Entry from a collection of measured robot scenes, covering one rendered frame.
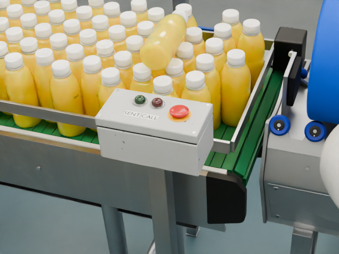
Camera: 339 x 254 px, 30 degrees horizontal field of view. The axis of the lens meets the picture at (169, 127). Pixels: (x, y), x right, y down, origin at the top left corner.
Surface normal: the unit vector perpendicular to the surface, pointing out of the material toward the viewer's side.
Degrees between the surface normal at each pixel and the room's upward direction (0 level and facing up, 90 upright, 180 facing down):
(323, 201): 111
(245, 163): 30
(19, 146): 90
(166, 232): 90
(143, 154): 90
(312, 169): 70
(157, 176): 90
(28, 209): 0
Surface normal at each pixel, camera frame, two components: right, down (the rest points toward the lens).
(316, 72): -0.34, 0.36
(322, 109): -0.31, 0.80
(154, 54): -0.32, 0.63
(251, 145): 0.42, -0.59
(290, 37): -0.06, -0.78
